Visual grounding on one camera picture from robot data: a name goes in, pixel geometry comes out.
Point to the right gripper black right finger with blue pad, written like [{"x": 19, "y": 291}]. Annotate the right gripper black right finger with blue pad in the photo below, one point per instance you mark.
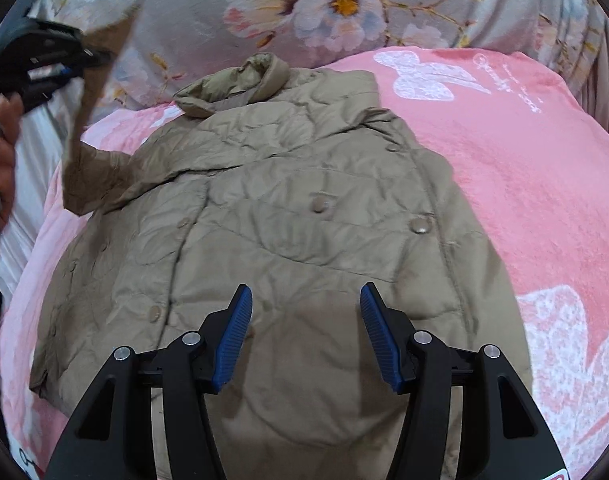
[{"x": 503, "y": 435}]

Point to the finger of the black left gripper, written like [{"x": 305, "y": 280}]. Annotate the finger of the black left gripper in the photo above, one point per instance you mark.
[
  {"x": 78, "y": 54},
  {"x": 40, "y": 83}
]

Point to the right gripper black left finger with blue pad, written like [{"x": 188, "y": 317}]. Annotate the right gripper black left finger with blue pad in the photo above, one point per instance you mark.
[{"x": 109, "y": 434}]

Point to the beige quilted puffer jacket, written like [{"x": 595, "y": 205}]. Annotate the beige quilted puffer jacket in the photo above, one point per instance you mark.
[{"x": 299, "y": 184}]

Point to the person's left hand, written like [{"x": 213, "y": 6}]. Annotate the person's left hand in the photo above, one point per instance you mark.
[{"x": 11, "y": 110}]

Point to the silver satin bed sheet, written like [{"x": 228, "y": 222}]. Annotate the silver satin bed sheet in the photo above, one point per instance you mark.
[{"x": 39, "y": 149}]

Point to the grey floral quilt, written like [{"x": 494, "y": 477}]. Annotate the grey floral quilt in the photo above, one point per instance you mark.
[{"x": 176, "y": 42}]

